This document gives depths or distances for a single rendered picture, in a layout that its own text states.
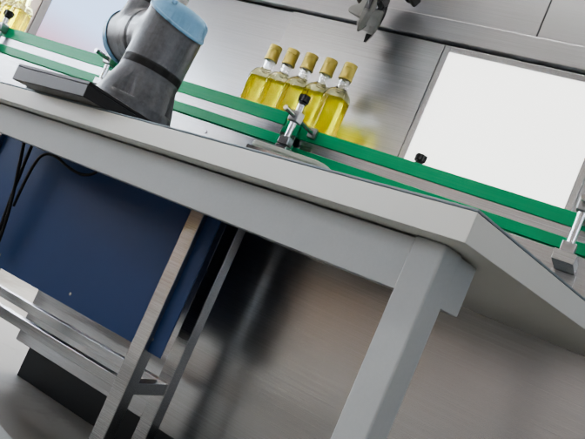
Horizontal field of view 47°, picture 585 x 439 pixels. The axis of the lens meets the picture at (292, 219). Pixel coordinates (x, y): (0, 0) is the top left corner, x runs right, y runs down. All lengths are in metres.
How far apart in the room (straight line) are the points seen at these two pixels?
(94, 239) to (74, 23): 3.18
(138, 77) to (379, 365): 0.74
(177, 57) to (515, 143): 0.83
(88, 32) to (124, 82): 3.62
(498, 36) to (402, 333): 1.22
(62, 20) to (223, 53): 2.76
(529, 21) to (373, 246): 1.18
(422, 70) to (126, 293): 0.93
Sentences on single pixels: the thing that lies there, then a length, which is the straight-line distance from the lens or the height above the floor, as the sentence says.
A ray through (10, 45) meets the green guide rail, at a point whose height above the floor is 0.91.
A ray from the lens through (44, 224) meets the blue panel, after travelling 1.89.
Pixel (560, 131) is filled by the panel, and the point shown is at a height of 1.18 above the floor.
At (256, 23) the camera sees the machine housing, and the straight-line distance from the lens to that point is 2.11.
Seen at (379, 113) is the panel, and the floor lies 1.10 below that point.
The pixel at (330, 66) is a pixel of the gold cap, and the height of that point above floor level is 1.14.
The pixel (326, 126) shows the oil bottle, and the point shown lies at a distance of 1.65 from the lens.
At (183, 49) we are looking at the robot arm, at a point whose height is 0.92.
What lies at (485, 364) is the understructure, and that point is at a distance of 1.62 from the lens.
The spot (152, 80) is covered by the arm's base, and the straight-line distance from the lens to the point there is 1.25.
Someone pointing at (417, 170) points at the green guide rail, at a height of 0.95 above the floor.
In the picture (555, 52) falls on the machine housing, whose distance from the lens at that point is 1.78.
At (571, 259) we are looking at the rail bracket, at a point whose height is 0.85.
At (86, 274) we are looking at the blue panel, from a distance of 1.76.
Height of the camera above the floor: 0.62
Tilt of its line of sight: 4 degrees up
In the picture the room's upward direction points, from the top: 24 degrees clockwise
